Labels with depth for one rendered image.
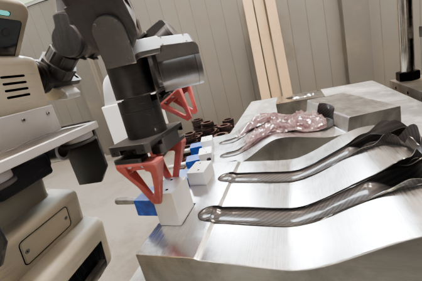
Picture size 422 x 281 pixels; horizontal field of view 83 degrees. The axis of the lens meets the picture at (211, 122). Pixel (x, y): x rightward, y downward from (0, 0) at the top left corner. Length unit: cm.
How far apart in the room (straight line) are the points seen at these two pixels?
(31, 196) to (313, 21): 359
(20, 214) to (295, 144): 62
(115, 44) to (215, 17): 347
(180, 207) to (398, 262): 25
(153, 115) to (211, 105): 348
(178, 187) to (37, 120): 37
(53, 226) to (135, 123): 39
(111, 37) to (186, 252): 27
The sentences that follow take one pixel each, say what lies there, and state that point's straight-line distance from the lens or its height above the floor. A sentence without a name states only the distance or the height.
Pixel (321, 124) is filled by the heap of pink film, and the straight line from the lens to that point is 68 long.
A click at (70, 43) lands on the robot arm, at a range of 67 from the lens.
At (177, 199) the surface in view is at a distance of 36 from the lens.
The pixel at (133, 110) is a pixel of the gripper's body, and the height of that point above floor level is 107.
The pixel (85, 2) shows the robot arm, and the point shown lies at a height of 119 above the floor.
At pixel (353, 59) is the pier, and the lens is 377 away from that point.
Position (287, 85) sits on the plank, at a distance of 319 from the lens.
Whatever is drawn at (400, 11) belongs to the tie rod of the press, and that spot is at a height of 113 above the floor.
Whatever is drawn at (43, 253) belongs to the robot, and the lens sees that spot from 66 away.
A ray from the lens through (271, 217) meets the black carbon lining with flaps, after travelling 37.
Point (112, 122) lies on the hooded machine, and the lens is 360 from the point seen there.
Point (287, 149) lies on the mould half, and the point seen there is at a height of 86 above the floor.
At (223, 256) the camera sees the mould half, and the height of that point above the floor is 89.
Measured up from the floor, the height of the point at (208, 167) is 91.
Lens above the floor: 110
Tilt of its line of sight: 13 degrees down
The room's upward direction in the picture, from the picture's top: 14 degrees counter-clockwise
